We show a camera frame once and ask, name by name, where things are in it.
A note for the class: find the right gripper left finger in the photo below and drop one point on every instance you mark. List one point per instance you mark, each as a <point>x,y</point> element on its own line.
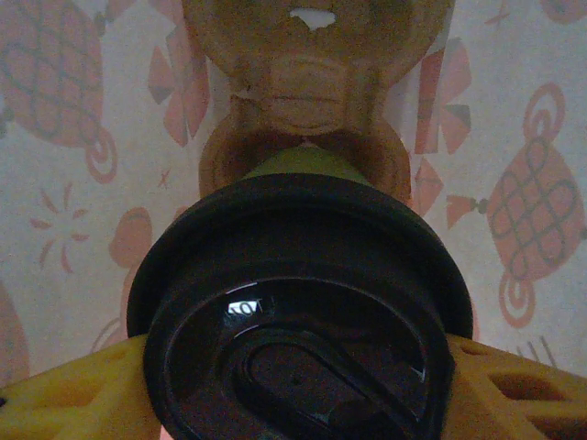
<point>69,403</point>

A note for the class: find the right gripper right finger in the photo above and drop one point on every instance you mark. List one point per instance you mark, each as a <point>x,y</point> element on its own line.
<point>518,403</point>

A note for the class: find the black plastic cup lid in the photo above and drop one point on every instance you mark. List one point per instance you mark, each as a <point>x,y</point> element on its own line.
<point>298,298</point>

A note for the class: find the cardboard cup carrier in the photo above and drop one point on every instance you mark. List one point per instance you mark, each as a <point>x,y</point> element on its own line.
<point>312,91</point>

